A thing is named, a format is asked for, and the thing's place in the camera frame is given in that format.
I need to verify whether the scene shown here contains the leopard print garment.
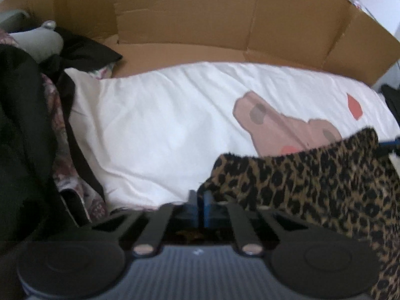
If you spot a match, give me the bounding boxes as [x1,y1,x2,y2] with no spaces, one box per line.
[199,127,399,299]

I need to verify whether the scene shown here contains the folded black garment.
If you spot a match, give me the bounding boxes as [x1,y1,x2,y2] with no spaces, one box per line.
[380,84,400,123]

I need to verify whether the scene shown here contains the cream bear print bedsheet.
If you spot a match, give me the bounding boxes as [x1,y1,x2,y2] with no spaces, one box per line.
[66,62,399,211]

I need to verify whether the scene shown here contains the floral patterned garment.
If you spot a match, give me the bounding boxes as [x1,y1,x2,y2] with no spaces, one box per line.
[39,55,109,226]

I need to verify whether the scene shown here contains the black garment in pile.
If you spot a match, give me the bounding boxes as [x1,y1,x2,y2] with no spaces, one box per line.
[1,28,121,253]

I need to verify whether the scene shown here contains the brown cardboard sheet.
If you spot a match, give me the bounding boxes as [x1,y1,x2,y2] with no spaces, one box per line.
[1,0,399,85]

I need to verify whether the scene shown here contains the grey plush pillow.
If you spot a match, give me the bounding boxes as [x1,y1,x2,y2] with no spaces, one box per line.
[10,20,64,63]

